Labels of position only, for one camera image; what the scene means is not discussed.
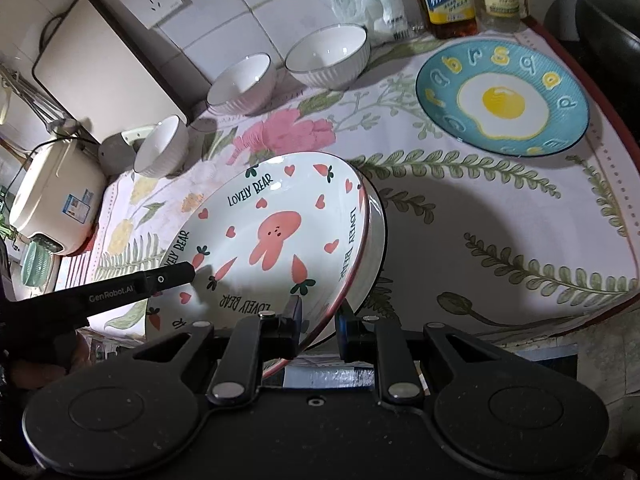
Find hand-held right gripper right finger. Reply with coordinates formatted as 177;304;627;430
336;300;506;406

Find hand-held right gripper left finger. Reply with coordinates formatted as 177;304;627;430
132;295;304;408

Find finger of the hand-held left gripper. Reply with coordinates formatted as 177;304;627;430
144;261;197;295

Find white plate with pink rabbit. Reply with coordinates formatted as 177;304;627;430
145;151;388;381

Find white ribbed bowl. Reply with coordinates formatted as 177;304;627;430
285;24;372;90
206;53;277;116
133;115;190;178

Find blue plate with fried egg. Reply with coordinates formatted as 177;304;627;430
415;37;591;157

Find person's left hand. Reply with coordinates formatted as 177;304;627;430
10;332;93;391

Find green plastic basket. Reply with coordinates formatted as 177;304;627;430
20;242;53;288

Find cream rice cooker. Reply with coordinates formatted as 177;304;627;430
9;137;107;256

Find grey and white kitchen tool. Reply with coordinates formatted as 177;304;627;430
97;127;151;176

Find floral tablecloth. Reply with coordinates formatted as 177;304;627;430
87;15;640;341

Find metal utensil rack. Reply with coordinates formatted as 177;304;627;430
0;65;76;136

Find white cutting board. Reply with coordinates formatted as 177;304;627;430
32;0;213;126

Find white salt bag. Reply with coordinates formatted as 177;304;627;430
315;0;366;28

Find clear plastic bag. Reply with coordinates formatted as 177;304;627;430
357;0;408;41

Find black wok with lid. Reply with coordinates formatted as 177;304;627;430
542;0;640;91

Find white wall socket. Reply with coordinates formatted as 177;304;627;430
119;0;185;30

